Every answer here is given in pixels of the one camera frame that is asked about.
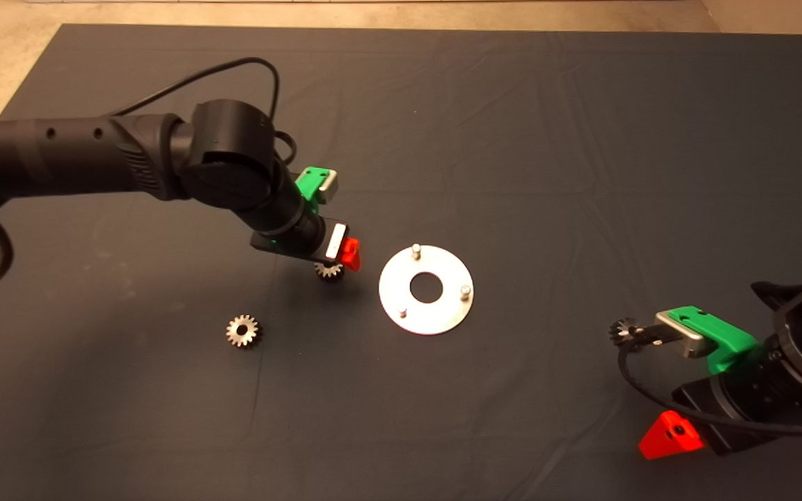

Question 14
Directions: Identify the dark grey table cloth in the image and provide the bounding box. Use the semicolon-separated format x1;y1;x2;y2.
0;24;802;501

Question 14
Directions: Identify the round metal carrier plate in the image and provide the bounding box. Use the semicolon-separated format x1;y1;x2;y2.
378;243;475;337

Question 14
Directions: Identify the thin black left camera cable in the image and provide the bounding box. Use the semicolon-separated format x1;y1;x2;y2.
110;57;299;168

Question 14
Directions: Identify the thin black right camera cable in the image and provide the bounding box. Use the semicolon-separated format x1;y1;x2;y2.
615;324;802;439

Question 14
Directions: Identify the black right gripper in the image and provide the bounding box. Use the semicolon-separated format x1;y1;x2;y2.
638;347;802;461

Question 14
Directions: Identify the green right camera mount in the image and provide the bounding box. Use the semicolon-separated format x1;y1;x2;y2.
666;304;760;373

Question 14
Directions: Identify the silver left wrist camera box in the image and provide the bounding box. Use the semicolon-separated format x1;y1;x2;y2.
317;169;340;205

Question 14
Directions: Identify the thin black camera cable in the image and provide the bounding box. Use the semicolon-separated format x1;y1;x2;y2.
615;324;802;439
110;57;299;168

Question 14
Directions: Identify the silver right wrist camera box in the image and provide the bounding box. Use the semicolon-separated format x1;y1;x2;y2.
654;310;711;359

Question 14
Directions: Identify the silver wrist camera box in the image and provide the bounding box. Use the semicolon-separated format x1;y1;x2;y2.
317;169;340;205
654;310;711;359

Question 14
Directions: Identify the dark gear right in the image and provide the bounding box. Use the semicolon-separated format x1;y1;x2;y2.
608;317;642;349

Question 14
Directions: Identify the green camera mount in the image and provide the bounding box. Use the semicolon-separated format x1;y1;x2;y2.
666;304;760;373
294;166;333;218

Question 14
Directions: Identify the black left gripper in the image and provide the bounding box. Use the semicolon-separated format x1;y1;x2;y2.
251;209;362;273

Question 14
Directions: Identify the green left camera mount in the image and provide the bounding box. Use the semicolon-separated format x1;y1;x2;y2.
294;166;333;218

